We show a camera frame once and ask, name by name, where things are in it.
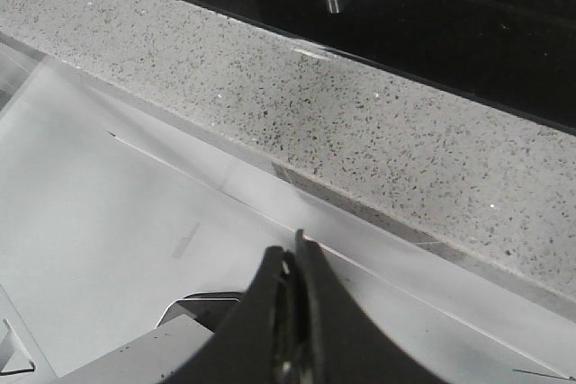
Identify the black glass cooktop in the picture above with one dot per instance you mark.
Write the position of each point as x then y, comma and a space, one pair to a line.
514, 55

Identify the grey cabinet front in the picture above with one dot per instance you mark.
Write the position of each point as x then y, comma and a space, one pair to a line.
114, 225

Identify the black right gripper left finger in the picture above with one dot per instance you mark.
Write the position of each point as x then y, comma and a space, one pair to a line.
242, 348

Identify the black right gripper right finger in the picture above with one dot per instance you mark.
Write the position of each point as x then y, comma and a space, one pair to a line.
338, 342

